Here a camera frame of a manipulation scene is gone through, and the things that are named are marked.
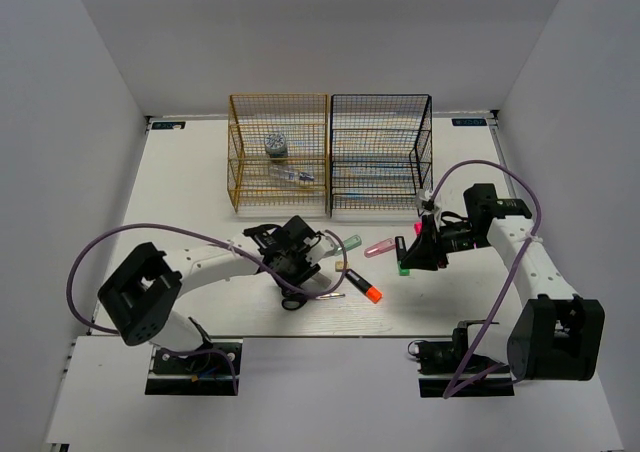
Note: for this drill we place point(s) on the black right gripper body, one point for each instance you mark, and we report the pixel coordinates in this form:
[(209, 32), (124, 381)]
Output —
[(454, 237)]

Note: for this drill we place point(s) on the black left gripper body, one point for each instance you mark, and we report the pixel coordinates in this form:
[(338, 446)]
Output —
[(297, 269)]

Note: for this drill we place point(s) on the pink correction tape dispenser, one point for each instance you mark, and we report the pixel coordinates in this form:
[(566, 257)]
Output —
[(380, 247)]

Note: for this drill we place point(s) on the black handled scissors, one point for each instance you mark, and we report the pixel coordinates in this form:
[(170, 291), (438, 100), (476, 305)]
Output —
[(310, 299)]

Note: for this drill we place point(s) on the round blue white tape tin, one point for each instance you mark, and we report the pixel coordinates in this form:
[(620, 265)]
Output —
[(276, 146)]

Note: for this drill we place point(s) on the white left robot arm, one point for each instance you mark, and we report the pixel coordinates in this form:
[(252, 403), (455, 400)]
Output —
[(140, 295)]

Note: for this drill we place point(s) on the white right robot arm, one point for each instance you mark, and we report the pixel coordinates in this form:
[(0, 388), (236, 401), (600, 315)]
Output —
[(558, 333)]

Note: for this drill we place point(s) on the green black highlighter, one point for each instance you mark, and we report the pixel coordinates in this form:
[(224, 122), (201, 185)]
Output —
[(400, 249)]

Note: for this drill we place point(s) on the grey white eraser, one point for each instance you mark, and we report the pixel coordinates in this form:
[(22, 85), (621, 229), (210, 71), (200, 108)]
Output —
[(322, 280)]

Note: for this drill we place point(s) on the small beige eraser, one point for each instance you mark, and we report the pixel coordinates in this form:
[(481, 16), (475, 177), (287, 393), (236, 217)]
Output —
[(341, 265)]

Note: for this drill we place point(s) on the orange black highlighter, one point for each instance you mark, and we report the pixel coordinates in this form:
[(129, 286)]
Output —
[(363, 286)]

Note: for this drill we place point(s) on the green correction tape dispenser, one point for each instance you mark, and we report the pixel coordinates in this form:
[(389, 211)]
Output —
[(352, 242)]

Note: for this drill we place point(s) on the left blue table label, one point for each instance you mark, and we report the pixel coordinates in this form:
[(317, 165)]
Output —
[(168, 125)]

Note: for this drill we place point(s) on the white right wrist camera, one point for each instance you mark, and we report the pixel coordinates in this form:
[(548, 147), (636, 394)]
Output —
[(428, 205)]

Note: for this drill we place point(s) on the gold wire mesh basket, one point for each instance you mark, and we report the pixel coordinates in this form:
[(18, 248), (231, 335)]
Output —
[(303, 118)]

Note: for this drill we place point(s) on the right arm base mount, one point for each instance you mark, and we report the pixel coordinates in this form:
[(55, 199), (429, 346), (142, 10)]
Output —
[(437, 364)]

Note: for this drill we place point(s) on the black wire mesh basket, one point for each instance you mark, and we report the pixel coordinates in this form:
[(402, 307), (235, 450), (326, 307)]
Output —
[(380, 151)]

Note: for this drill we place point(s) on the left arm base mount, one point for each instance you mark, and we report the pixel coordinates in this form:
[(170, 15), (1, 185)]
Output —
[(207, 375)]

